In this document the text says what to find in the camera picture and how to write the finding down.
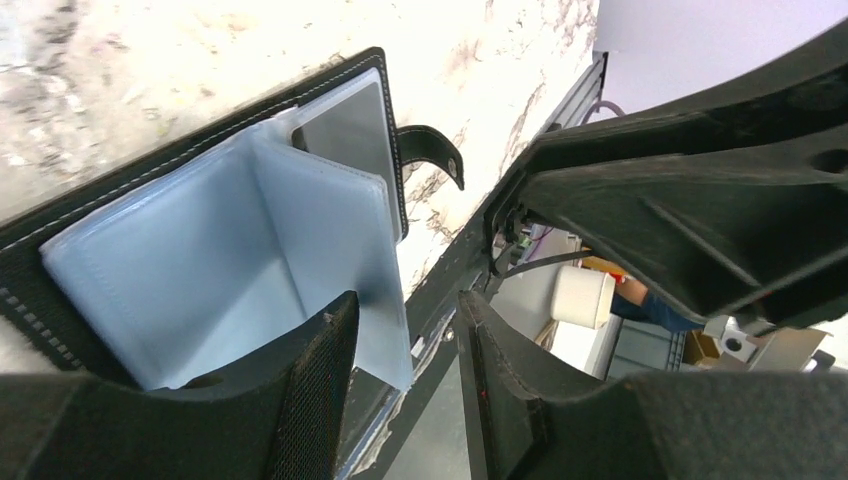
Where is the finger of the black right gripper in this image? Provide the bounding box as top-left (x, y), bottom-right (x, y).
top-left (523, 22), bottom-right (847, 173)
top-left (484, 125), bottom-right (847, 328)

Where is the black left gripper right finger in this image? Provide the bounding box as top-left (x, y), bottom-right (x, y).
top-left (457, 291), bottom-right (847, 479)

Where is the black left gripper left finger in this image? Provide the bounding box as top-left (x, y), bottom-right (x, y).
top-left (1, 291), bottom-right (359, 479)

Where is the black leather card holder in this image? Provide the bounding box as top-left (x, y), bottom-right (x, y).
top-left (0, 46), bottom-right (466, 392)

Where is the black credit card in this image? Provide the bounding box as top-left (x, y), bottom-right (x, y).
top-left (290, 82), bottom-right (402, 241)

